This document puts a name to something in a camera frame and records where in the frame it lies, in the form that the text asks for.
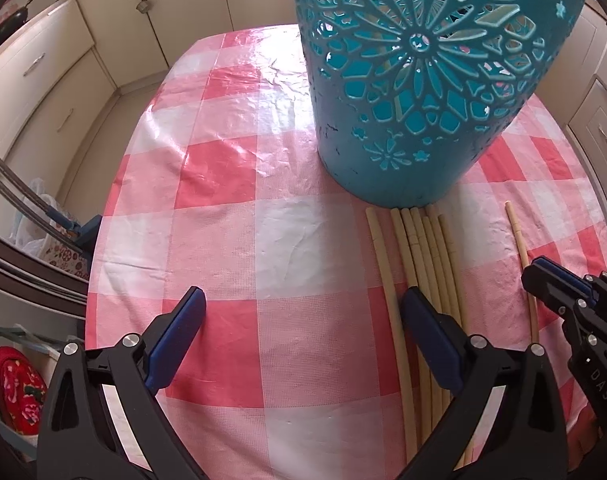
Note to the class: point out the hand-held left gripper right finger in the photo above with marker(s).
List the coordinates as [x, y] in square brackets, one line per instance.
[428, 335]

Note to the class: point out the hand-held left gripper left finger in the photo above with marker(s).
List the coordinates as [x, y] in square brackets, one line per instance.
[181, 327]

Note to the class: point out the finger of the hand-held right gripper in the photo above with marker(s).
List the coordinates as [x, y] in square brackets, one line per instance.
[563, 274]
[548, 287]

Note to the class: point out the single wooden chopstick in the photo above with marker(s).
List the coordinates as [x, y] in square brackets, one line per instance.
[517, 232]

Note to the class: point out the row of beige chopsticks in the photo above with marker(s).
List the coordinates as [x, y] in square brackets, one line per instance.
[430, 250]

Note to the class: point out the teal perforated plastic basket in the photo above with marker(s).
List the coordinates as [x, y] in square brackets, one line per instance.
[343, 150]

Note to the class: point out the blue plastic object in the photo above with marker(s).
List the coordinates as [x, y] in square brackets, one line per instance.
[86, 232]

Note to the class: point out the pink checked tablecloth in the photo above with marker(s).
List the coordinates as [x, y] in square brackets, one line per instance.
[293, 240]

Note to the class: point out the cream panelled cabinet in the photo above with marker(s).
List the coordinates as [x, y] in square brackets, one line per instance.
[598, 125]

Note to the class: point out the red floral cushion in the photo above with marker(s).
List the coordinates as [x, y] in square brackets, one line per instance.
[16, 390]

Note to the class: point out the clear plastic bag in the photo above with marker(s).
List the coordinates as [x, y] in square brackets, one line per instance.
[33, 230]

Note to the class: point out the cream cabinet with drawers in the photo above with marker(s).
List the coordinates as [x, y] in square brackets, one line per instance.
[43, 75]

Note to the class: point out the cream tall door cabinet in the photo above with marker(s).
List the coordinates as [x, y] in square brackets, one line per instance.
[183, 0]

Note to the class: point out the black frying pan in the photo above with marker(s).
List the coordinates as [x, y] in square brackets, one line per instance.
[8, 27]

